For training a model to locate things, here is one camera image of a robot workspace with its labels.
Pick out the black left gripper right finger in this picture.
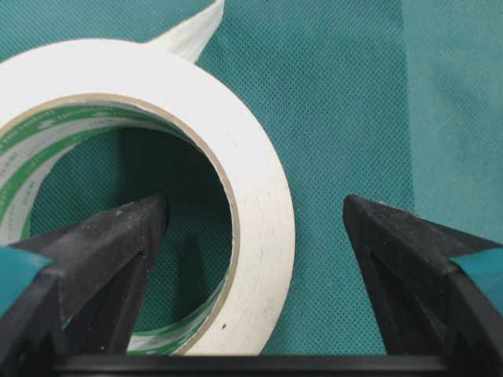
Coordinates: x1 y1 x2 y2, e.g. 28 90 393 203
343 195 502 376

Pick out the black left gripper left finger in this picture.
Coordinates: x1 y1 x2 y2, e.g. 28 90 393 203
1 194 169 376

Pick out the white duct tape roll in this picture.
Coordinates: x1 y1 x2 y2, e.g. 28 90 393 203
1 1 295 355

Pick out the green table cloth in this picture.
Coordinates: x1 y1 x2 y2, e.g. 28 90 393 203
1 1 502 355

